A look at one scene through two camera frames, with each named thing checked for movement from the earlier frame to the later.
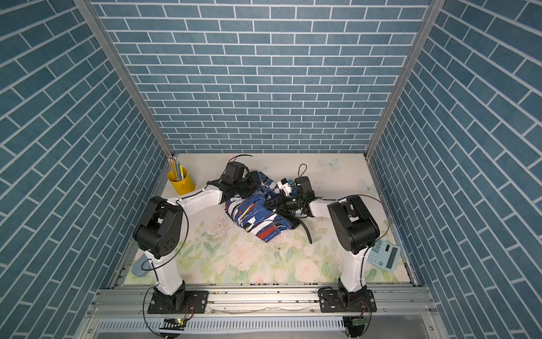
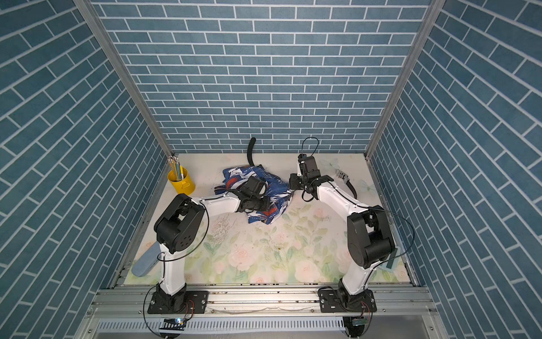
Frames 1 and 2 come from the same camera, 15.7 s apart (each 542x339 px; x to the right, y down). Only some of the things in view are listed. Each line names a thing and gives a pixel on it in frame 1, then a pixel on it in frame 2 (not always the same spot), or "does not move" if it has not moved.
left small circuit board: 171,323 does not move
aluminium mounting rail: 265,302 does not move
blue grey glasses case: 142,266 does not move
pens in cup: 176,169 does not move
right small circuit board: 359,321 does not move
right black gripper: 281,200 -> 293,179
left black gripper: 253,185 -> 265,205
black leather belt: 293,222 -> 341,174
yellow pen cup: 183,186 does not move
